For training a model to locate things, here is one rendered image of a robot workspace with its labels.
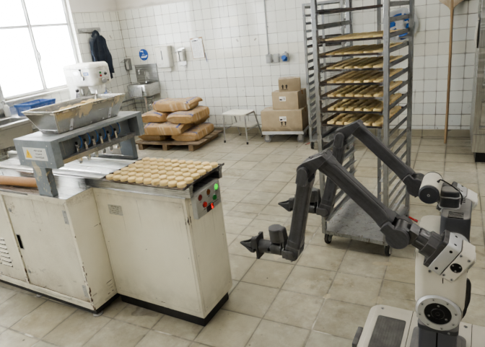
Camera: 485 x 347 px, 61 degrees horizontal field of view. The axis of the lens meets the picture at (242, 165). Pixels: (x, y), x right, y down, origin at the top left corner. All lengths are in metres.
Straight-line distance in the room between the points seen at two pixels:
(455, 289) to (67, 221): 2.00
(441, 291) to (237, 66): 5.29
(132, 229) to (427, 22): 4.47
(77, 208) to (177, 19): 4.89
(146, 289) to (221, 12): 4.77
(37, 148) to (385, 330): 2.02
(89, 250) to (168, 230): 0.58
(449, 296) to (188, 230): 1.26
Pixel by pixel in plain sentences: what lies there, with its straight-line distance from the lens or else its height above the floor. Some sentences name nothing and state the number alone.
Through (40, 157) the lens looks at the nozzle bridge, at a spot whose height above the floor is 1.08.
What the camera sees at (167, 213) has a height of 0.74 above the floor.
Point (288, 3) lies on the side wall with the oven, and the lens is 6.19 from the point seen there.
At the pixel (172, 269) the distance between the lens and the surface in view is 2.49.
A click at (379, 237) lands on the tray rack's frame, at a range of 3.11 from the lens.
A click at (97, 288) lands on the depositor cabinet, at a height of 0.21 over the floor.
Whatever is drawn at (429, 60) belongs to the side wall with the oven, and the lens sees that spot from 5.86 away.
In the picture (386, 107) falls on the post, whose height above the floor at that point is 1.09.
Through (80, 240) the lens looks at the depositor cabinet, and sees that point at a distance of 2.65.
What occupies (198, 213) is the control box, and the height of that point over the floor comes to 0.73.
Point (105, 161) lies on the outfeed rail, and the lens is 2.95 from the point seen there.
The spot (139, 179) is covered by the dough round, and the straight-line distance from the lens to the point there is 2.34.
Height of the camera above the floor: 1.66
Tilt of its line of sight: 19 degrees down
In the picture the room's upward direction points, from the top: 6 degrees counter-clockwise
